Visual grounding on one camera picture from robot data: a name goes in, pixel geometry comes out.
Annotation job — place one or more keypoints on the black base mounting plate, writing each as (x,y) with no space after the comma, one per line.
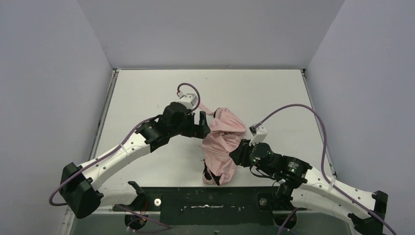
(211,205)

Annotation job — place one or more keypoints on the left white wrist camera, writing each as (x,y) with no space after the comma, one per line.
(188,100)

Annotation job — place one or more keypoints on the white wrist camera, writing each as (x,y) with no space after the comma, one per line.
(259,134)
(188,100)

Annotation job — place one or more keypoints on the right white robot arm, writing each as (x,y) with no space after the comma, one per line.
(300,185)

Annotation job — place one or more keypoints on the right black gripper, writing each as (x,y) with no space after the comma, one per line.
(240,154)

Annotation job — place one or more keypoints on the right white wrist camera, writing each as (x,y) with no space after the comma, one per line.
(259,134)

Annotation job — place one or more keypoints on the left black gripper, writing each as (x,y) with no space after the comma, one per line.
(197,124)

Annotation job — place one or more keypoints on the pink folding umbrella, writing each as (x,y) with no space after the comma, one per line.
(226,133)

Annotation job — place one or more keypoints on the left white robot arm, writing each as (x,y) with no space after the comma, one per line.
(83,186)

